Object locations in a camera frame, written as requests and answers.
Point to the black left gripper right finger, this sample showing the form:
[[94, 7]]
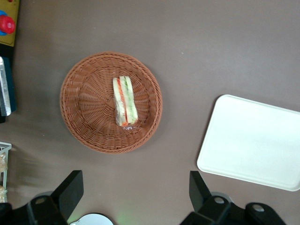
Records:
[[198, 189]]

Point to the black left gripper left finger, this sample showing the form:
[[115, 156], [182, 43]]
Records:
[[70, 187]]

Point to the triangle sandwich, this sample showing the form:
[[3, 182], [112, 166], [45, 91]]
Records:
[[124, 100]]

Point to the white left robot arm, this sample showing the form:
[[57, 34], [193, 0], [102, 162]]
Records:
[[93, 220]]

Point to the cream plastic tray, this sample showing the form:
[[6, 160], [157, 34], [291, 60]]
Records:
[[250, 140]]

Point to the round brown wicker basket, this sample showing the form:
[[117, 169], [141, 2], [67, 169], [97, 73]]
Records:
[[89, 110]]

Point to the clear bag of snacks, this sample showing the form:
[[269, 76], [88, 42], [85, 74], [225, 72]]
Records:
[[2, 162], [2, 193]]

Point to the metal appliance pan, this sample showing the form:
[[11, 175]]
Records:
[[4, 89]]

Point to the black tabletop appliance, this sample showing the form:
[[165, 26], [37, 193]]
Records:
[[11, 77]]

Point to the red emergency stop button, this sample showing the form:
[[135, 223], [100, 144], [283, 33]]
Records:
[[7, 23]]

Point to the yellow control panel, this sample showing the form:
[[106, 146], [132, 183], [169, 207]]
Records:
[[12, 9]]

